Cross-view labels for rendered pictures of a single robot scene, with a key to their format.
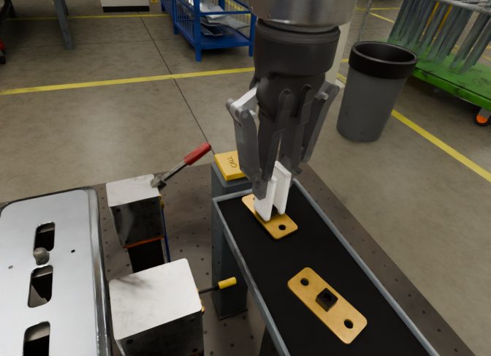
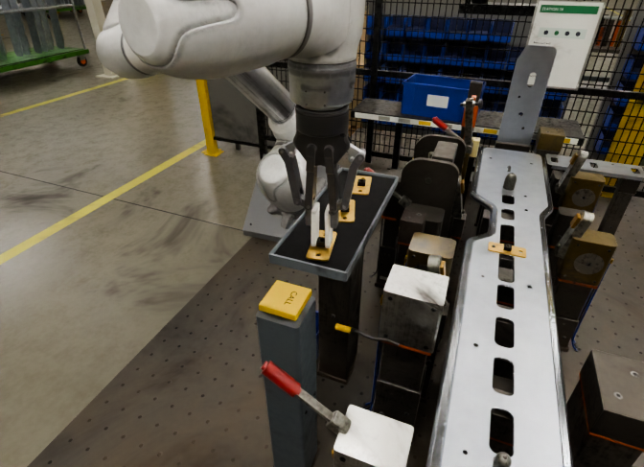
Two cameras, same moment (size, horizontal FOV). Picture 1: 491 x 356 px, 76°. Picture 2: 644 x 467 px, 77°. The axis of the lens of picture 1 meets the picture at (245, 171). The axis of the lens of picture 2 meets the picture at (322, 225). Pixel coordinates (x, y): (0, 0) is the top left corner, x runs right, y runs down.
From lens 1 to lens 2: 79 cm
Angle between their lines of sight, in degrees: 96
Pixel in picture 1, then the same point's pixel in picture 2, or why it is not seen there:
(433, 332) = (192, 317)
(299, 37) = not seen: hidden behind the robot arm
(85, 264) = (454, 424)
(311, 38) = not seen: hidden behind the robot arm
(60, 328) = (483, 377)
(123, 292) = (435, 294)
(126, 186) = (379, 448)
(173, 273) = (398, 287)
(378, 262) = (137, 375)
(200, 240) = not seen: outside the picture
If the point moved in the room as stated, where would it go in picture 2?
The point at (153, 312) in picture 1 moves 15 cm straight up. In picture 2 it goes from (422, 276) to (435, 202)
